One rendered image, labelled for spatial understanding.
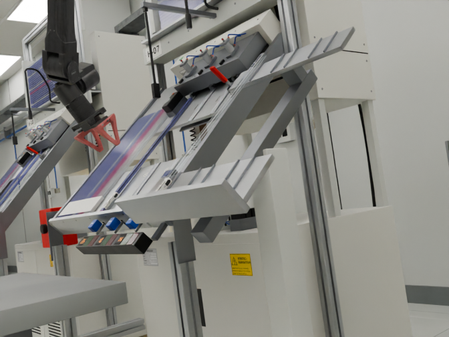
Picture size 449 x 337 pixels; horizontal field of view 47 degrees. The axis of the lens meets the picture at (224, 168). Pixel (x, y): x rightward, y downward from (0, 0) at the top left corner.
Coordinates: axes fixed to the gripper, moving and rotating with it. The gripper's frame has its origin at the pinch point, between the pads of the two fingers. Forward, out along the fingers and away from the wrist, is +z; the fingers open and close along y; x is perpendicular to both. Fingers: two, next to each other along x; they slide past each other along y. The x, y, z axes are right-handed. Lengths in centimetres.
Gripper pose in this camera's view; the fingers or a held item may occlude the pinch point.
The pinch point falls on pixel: (107, 145)
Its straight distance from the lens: 141.2
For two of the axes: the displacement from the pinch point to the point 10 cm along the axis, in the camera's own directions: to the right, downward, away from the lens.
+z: 5.4, 7.9, 3.0
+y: -6.3, 1.5, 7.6
